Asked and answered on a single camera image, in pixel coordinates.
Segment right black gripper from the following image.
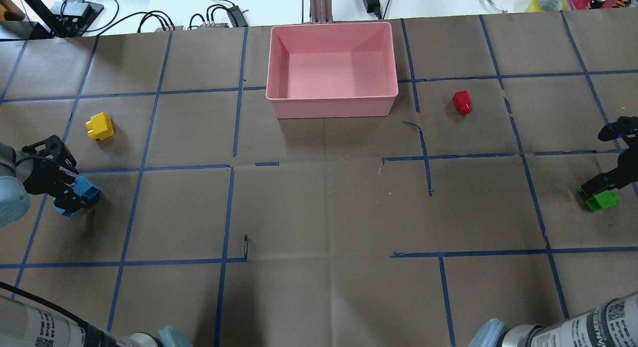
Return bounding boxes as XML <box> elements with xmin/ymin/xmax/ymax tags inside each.
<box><xmin>578</xmin><ymin>117</ymin><xmax>638</xmax><ymax>197</ymax></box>

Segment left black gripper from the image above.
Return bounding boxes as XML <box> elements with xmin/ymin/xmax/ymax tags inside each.
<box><xmin>20</xmin><ymin>134</ymin><xmax>98</xmax><ymax>213</ymax></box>

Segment blue toy block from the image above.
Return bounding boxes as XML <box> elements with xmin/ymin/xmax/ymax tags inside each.
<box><xmin>54</xmin><ymin>176</ymin><xmax>102</xmax><ymax>218</ymax></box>

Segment green toy block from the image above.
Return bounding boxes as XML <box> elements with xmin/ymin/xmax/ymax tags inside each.
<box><xmin>577</xmin><ymin>187</ymin><xmax>621</xmax><ymax>213</ymax></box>

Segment yellow toy block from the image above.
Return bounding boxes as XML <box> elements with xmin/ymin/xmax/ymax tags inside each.
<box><xmin>86</xmin><ymin>112</ymin><xmax>115</xmax><ymax>141</ymax></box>

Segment red toy block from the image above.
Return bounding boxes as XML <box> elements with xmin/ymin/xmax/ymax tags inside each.
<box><xmin>453</xmin><ymin>90</ymin><xmax>472</xmax><ymax>115</ymax></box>

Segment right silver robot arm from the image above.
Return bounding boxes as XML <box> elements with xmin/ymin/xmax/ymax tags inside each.
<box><xmin>470</xmin><ymin>117</ymin><xmax>638</xmax><ymax>347</ymax></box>

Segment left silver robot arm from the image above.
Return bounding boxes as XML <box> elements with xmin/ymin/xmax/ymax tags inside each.
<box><xmin>0</xmin><ymin>134</ymin><xmax>102</xmax><ymax>226</ymax></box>

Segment pink plastic box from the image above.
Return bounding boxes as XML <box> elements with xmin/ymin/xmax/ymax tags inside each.
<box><xmin>265</xmin><ymin>21</ymin><xmax>399</xmax><ymax>119</ymax></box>

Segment yellow tape roll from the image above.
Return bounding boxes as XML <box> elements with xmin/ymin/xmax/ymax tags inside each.
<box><xmin>525</xmin><ymin>0</ymin><xmax>570</xmax><ymax>12</ymax></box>

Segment black power adapter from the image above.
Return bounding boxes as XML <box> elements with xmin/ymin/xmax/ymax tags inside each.
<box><xmin>362</xmin><ymin>0</ymin><xmax>381</xmax><ymax>18</ymax></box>

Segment aluminium frame post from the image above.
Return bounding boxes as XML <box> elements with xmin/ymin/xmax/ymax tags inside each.
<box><xmin>310</xmin><ymin>0</ymin><xmax>333</xmax><ymax>23</ymax></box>

